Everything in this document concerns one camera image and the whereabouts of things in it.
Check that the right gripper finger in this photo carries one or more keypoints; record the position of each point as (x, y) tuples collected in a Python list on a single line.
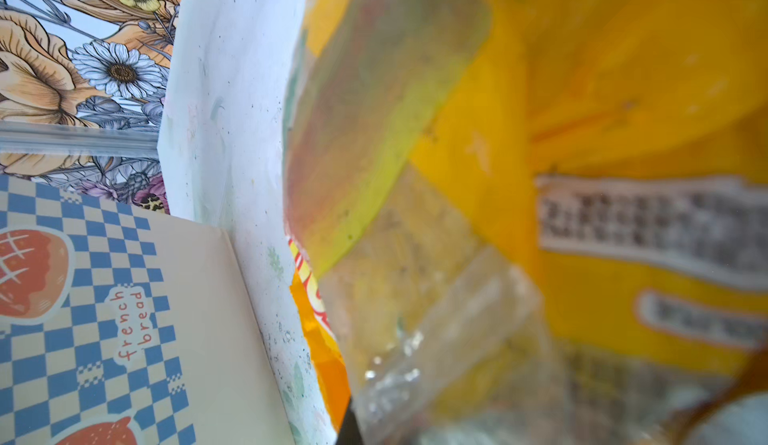
[(349, 432)]

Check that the checkered paper bag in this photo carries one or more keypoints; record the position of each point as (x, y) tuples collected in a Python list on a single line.
[(123, 326)]

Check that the yellow mango candy bag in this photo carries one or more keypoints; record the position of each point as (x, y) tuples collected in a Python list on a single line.
[(537, 221)]

